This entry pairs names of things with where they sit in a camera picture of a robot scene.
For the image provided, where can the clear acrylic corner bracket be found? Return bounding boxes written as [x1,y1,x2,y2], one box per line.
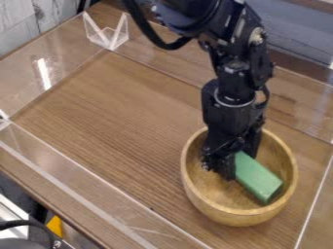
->
[81,13,128,51]

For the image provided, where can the clear acrylic enclosure wall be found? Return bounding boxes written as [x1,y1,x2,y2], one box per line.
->
[0,18,333,249]

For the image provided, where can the black cable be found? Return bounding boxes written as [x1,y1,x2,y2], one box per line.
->
[0,219,56,249]

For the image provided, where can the brown wooden bowl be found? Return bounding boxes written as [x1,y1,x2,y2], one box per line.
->
[179,128,299,227]

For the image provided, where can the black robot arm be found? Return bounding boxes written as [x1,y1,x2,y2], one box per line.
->
[156,0,273,180]

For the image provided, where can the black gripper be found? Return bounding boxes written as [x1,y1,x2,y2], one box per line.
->
[200,80,265,181]

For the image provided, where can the green rectangular block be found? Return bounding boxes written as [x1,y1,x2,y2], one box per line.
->
[235,152,283,204]

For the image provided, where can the yellow warning label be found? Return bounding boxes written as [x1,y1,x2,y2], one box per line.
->
[47,216,64,237]

